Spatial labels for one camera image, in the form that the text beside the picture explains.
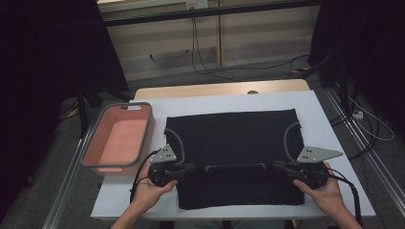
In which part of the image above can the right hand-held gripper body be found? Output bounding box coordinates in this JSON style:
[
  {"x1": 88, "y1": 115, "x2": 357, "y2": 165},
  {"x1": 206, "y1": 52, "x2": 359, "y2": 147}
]
[{"x1": 286, "y1": 145, "x2": 344, "y2": 191}]

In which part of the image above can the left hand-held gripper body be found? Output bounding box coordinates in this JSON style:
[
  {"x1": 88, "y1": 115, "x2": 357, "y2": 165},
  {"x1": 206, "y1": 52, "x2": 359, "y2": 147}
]
[{"x1": 147, "y1": 143, "x2": 186, "y2": 188}]

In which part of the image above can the black knit vest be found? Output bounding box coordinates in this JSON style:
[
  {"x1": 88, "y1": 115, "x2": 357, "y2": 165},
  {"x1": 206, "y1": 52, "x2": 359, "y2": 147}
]
[{"x1": 163, "y1": 109, "x2": 306, "y2": 211}]

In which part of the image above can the pink basket with grey rim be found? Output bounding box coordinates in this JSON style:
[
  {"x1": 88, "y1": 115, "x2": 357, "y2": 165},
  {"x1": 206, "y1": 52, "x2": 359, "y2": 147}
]
[{"x1": 79, "y1": 101, "x2": 157, "y2": 177}]

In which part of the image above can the person's left hand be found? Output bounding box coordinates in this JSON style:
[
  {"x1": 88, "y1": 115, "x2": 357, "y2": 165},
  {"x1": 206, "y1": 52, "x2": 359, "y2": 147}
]
[{"x1": 132, "y1": 163, "x2": 179, "y2": 215}]

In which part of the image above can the person's right hand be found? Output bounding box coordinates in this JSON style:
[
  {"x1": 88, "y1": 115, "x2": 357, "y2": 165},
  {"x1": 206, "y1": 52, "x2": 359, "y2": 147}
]
[{"x1": 292, "y1": 161, "x2": 347, "y2": 218}]

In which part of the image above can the white table mat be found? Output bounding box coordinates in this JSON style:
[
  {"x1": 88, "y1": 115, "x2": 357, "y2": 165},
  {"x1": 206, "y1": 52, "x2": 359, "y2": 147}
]
[{"x1": 90, "y1": 90, "x2": 376, "y2": 221}]

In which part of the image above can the black stand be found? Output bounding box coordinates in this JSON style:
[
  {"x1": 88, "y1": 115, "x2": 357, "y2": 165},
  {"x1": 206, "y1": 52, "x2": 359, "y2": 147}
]
[
  {"x1": 75, "y1": 83, "x2": 106, "y2": 138},
  {"x1": 299, "y1": 51, "x2": 352, "y2": 117}
]

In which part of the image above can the black curtain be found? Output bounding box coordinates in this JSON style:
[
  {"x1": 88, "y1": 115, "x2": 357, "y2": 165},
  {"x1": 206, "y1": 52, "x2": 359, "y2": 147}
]
[
  {"x1": 0, "y1": 0, "x2": 130, "y2": 220},
  {"x1": 307, "y1": 0, "x2": 405, "y2": 135}
]

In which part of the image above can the black metal beam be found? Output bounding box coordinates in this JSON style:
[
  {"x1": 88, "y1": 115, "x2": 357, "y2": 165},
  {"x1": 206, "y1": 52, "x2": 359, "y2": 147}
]
[{"x1": 101, "y1": 0, "x2": 321, "y2": 28}]

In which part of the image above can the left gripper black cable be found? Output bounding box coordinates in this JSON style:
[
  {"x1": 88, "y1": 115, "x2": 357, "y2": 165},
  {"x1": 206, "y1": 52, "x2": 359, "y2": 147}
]
[{"x1": 128, "y1": 149, "x2": 160, "y2": 204}]

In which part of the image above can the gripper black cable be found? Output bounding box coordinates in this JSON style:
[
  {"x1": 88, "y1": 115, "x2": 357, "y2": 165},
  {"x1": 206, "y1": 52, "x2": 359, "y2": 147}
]
[
  {"x1": 330, "y1": 170, "x2": 364, "y2": 227},
  {"x1": 128, "y1": 149, "x2": 160, "y2": 204}
]

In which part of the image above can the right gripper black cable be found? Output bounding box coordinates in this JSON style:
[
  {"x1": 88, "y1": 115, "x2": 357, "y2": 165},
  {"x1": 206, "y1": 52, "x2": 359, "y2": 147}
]
[{"x1": 330, "y1": 170, "x2": 364, "y2": 227}]

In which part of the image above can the black floor cable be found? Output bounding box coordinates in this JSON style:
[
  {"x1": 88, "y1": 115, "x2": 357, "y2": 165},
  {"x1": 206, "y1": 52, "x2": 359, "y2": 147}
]
[{"x1": 329, "y1": 104, "x2": 382, "y2": 160}]

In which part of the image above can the white floor cable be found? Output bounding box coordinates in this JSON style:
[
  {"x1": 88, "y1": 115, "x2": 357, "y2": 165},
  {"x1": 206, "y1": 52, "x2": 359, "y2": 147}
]
[{"x1": 348, "y1": 94, "x2": 395, "y2": 142}]

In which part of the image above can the black wall cable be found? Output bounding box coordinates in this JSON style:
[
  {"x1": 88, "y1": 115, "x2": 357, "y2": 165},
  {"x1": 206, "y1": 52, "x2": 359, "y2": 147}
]
[
  {"x1": 193, "y1": 16, "x2": 311, "y2": 79},
  {"x1": 190, "y1": 16, "x2": 239, "y2": 83}
]

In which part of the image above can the white wall socket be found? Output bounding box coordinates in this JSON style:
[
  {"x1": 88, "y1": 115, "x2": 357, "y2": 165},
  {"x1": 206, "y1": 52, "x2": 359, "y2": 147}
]
[{"x1": 185, "y1": 0, "x2": 209, "y2": 10}]

